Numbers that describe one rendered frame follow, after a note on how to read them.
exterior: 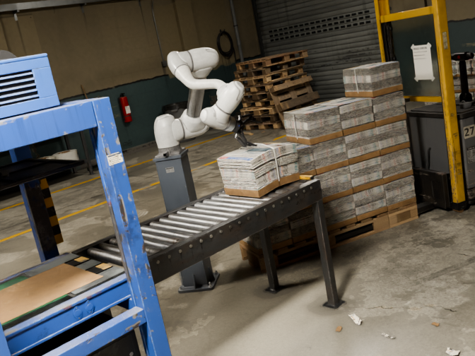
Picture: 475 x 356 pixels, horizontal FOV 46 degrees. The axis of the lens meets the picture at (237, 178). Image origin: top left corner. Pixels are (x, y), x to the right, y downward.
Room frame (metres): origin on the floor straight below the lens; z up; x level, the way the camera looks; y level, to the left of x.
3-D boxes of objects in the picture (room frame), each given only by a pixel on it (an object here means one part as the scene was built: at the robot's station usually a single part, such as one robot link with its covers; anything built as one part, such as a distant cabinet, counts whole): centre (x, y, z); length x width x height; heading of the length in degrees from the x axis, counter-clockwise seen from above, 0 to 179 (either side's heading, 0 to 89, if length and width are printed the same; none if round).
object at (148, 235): (2.74, 0.46, 0.77); 0.47 x 0.05 x 0.05; 41
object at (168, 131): (3.91, 0.42, 1.17); 0.18 x 0.16 x 0.22; 113
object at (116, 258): (2.57, 0.66, 0.77); 0.47 x 0.05 x 0.05; 41
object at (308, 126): (4.29, -0.64, 0.95); 0.38 x 0.29 x 0.23; 20
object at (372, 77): (4.50, -1.20, 0.65); 0.39 x 0.30 x 1.29; 20
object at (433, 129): (4.78, -1.95, 0.40); 0.69 x 0.55 x 0.80; 20
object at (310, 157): (4.24, -0.52, 0.42); 1.17 x 0.39 x 0.83; 110
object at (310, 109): (4.29, -0.65, 1.06); 0.37 x 0.29 x 0.01; 20
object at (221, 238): (2.77, 0.05, 0.74); 1.34 x 0.05 x 0.12; 131
